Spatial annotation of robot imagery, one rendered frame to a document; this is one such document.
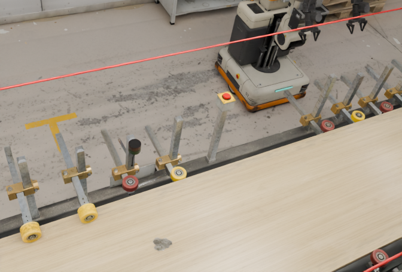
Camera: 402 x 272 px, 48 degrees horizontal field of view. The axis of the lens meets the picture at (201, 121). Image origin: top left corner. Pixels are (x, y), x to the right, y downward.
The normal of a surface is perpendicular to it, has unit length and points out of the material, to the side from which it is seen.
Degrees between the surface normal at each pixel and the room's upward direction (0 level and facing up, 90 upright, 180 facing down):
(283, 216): 0
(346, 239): 0
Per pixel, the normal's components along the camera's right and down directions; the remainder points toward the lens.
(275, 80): 0.14, -0.68
